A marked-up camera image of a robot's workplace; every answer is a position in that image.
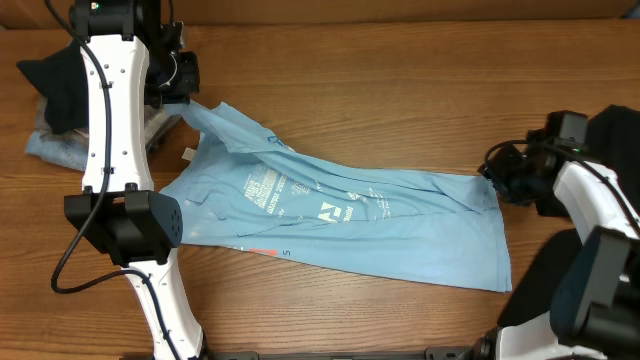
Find light blue t-shirt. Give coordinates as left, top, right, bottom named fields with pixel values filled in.
left=165, top=103, right=512, bottom=292

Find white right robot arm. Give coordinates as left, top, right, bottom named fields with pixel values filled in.
left=445, top=111, right=639, bottom=359

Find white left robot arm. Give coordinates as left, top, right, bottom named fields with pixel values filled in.
left=51, top=0, right=211, bottom=359

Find grey folded shorts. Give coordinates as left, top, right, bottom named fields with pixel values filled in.
left=34, top=96, right=180, bottom=151

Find black t-shirt pile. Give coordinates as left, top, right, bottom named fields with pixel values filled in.
left=479, top=105, right=639, bottom=330

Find dark teal folded garment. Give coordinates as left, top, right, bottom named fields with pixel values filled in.
left=16, top=41, right=89, bottom=135

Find blue denim folded jeans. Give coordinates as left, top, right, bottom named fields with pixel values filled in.
left=25, top=130, right=88, bottom=172

